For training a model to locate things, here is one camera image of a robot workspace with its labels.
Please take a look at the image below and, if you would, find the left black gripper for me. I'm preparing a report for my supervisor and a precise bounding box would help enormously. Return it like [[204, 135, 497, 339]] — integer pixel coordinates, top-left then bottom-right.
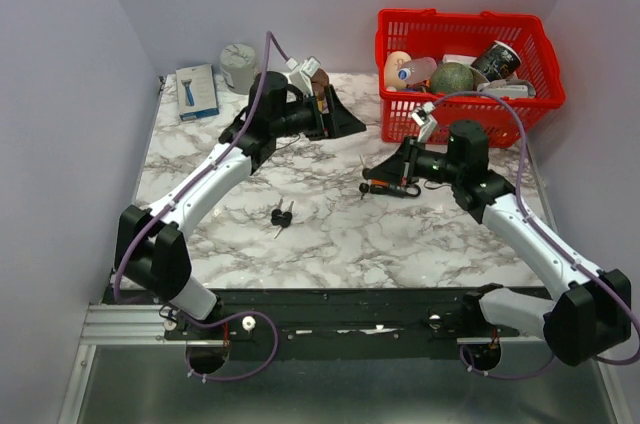
[[272, 86, 366, 143]]

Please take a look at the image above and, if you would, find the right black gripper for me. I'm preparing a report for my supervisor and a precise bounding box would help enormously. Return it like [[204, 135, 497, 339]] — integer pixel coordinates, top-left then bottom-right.
[[367, 135, 464, 187]]

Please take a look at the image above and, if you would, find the black key bunch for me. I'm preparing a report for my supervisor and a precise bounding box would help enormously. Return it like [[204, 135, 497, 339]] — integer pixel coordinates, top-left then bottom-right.
[[358, 155, 371, 199], [270, 199, 294, 239]]

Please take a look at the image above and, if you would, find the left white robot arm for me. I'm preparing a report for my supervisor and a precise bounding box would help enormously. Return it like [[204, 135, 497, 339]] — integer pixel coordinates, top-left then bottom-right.
[[113, 71, 366, 339]]

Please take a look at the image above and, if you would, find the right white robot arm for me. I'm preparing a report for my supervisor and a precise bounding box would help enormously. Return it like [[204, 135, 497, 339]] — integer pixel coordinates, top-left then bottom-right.
[[363, 120, 636, 366]]

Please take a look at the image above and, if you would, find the orange black padlock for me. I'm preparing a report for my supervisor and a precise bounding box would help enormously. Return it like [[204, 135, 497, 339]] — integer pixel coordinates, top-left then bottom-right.
[[370, 180, 422, 198]]

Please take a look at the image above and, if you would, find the brown lidded white jar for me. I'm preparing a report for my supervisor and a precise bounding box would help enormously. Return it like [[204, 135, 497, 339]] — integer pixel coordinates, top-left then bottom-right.
[[311, 68, 330, 114]]

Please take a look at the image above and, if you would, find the beige egg shaped toy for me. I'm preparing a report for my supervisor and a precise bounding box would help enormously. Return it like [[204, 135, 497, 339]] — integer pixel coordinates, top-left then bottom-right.
[[383, 51, 411, 90]]

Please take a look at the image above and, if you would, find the pink plastic bottle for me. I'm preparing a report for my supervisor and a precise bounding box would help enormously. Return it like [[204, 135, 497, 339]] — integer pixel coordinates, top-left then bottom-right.
[[398, 57, 438, 87]]

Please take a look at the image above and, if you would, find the green round melon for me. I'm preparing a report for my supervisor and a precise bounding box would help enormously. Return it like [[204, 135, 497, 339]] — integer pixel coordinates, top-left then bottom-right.
[[429, 62, 474, 95]]

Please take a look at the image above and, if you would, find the red plastic basket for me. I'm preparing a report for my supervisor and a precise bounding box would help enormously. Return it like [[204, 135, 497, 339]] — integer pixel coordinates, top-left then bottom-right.
[[375, 9, 566, 148]]

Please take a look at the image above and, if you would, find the grey marble cup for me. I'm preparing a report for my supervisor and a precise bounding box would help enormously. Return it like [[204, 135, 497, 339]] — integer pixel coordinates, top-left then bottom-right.
[[219, 44, 257, 95]]

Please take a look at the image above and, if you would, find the white box in basket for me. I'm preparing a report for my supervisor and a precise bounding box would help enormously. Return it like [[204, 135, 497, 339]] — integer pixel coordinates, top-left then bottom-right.
[[477, 80, 537, 99]]

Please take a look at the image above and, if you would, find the razor package box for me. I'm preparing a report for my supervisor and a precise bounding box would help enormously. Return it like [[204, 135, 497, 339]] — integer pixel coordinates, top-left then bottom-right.
[[176, 64, 219, 122]]

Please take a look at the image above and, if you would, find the black paper cup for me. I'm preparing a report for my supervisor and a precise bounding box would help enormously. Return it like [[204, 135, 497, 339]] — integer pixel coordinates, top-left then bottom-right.
[[470, 40, 522, 82]]

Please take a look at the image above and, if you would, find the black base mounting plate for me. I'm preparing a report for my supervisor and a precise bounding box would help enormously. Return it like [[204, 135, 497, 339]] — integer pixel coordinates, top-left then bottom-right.
[[102, 286, 536, 362]]

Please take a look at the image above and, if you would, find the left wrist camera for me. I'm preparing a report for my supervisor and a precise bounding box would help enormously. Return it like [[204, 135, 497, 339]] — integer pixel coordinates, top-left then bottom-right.
[[286, 56, 321, 97]]

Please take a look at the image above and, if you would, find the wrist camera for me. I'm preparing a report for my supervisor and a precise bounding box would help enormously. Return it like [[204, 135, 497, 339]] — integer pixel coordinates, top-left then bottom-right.
[[286, 56, 321, 97], [411, 101, 438, 144]]

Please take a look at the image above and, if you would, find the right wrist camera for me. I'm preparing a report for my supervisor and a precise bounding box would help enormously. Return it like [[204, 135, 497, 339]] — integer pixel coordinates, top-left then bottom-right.
[[411, 101, 438, 144]]

